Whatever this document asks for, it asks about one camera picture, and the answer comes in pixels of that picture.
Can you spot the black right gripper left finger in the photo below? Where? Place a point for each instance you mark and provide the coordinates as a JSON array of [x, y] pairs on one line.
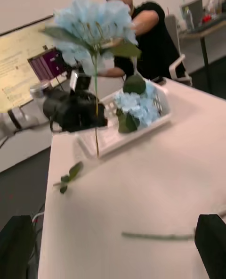
[[16, 248]]

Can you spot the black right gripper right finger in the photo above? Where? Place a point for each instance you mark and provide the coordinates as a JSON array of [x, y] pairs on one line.
[[212, 243]]

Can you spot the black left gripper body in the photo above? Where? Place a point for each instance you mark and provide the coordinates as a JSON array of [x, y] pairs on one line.
[[75, 114]]

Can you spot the pale blue artificial flower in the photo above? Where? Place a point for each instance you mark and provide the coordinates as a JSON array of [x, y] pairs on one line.
[[153, 100], [94, 17], [128, 104]]

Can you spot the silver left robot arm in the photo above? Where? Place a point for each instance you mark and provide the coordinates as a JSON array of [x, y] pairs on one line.
[[38, 90]]

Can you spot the shallow white plastic box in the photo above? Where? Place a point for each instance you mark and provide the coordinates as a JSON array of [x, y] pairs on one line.
[[113, 140]]

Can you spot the red artificial rose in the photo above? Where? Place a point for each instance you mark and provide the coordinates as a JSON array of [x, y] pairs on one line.
[[160, 236]]

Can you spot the loose green leaf twig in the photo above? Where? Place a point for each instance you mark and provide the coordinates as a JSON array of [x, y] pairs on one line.
[[74, 171]]

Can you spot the large screen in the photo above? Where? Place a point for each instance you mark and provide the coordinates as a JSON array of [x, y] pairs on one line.
[[16, 71]]

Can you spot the person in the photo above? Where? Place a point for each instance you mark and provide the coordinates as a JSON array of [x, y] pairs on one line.
[[155, 36]]

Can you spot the white office chair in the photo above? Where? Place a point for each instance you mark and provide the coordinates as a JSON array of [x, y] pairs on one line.
[[173, 27]]

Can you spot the clear plastic bottle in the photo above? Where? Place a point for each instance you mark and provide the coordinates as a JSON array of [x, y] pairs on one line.
[[189, 18]]

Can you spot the wooden desk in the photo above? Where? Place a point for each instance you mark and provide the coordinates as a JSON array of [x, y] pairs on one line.
[[207, 28]]

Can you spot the grey laptop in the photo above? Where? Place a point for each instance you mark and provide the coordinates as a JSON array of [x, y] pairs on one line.
[[194, 6]]

